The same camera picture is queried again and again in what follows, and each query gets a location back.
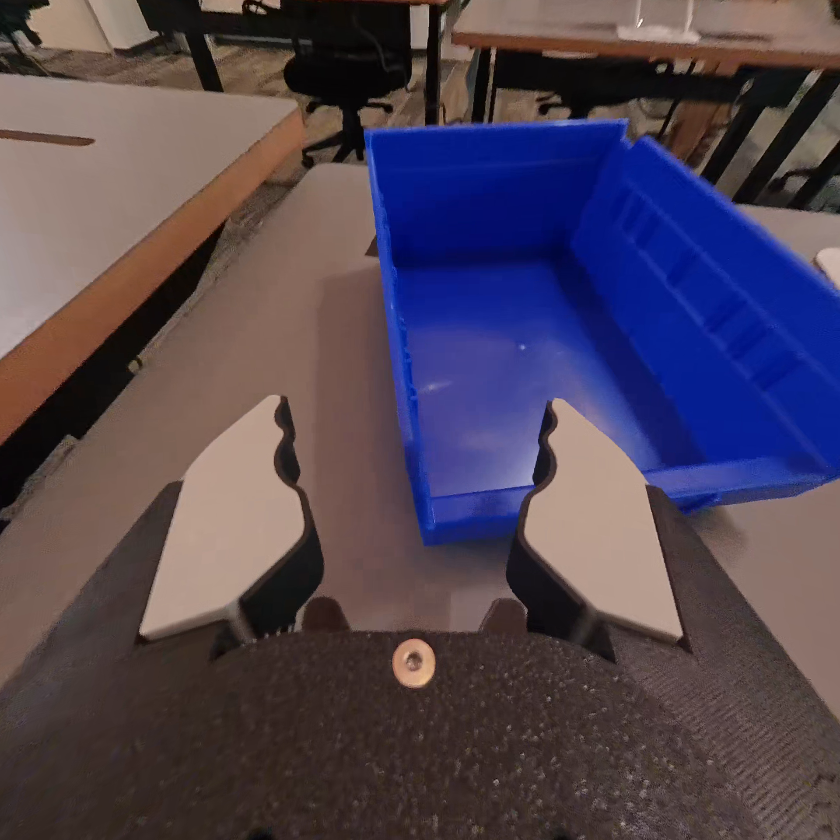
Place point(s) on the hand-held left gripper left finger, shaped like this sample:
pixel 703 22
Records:
pixel 223 538

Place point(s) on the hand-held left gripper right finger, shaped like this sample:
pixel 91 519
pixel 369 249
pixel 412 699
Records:
pixel 597 538

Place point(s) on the blue object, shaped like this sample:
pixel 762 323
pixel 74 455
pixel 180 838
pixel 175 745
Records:
pixel 492 361

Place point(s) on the black tape patch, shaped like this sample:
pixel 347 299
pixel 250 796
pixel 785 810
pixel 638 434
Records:
pixel 369 248

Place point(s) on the grey wood-edged desk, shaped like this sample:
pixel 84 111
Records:
pixel 98 197
pixel 590 39
pixel 205 65

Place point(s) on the black office chair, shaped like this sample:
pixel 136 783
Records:
pixel 19 26
pixel 348 72
pixel 797 176

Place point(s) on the white stand base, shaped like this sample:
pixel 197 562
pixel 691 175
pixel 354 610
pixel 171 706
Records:
pixel 656 31

